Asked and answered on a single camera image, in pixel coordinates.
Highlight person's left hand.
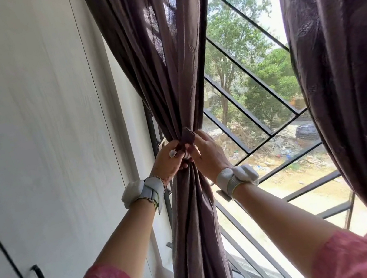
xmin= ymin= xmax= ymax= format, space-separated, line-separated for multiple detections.
xmin=145 ymin=137 xmax=195 ymax=188

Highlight person's right hand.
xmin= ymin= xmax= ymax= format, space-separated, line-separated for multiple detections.
xmin=183 ymin=125 xmax=235 ymax=186

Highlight brown curtain tieback strip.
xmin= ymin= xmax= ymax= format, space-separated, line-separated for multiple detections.
xmin=175 ymin=125 xmax=198 ymax=153

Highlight purple gathered curtain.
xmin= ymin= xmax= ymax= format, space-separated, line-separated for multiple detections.
xmin=81 ymin=0 xmax=267 ymax=278

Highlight person's right forearm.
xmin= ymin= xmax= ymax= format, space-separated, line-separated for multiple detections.
xmin=229 ymin=170 xmax=345 ymax=277

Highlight person's left forearm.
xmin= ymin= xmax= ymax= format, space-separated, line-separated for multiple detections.
xmin=84 ymin=196 xmax=169 ymax=278

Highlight white right wrist tracker band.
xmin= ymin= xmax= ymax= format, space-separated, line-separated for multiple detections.
xmin=213 ymin=162 xmax=262 ymax=199

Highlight white wrist tracker band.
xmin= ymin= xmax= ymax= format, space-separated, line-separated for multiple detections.
xmin=119 ymin=174 xmax=171 ymax=221
xmin=213 ymin=162 xmax=262 ymax=199

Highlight white left wrist tracker band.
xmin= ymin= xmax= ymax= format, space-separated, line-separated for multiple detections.
xmin=119 ymin=174 xmax=171 ymax=221

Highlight dark parked car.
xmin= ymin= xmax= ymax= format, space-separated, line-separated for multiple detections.
xmin=293 ymin=121 xmax=321 ymax=143

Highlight green trees outside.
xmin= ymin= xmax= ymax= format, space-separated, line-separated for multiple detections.
xmin=193 ymin=0 xmax=308 ymax=139

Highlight black metal window grille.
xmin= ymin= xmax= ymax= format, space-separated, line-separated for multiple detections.
xmin=124 ymin=0 xmax=367 ymax=278

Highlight white wardrobe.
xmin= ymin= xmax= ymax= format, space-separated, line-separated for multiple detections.
xmin=0 ymin=0 xmax=180 ymax=278

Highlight purple hanging curtain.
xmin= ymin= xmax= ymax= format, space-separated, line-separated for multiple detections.
xmin=279 ymin=0 xmax=367 ymax=278

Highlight silver chain bracelet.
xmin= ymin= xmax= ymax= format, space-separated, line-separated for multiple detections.
xmin=146 ymin=173 xmax=166 ymax=191

